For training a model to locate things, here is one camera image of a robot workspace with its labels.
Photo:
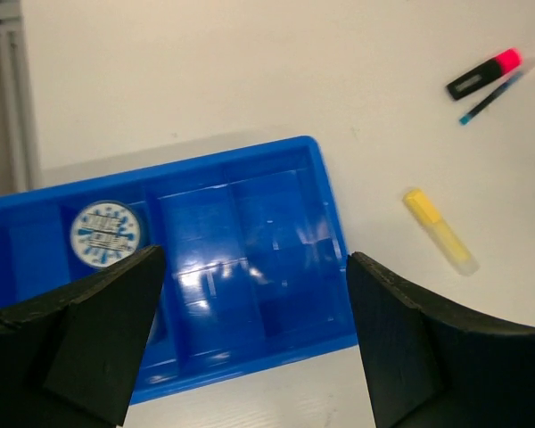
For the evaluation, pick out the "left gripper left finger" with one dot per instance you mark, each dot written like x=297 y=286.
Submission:
x=70 y=357

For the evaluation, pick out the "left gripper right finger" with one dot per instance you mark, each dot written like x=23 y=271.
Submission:
x=431 y=362

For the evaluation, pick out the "yellow highlighter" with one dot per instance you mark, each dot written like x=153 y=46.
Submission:
x=435 y=225

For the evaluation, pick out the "blue divided plastic bin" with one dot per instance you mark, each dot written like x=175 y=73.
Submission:
x=255 y=259

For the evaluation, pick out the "blue gel pen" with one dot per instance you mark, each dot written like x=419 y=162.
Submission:
x=497 y=92

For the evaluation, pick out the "pink black highlighter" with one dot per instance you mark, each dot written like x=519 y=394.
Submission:
x=485 y=73

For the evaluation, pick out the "aluminium table rail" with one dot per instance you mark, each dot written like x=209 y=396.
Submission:
x=14 y=69

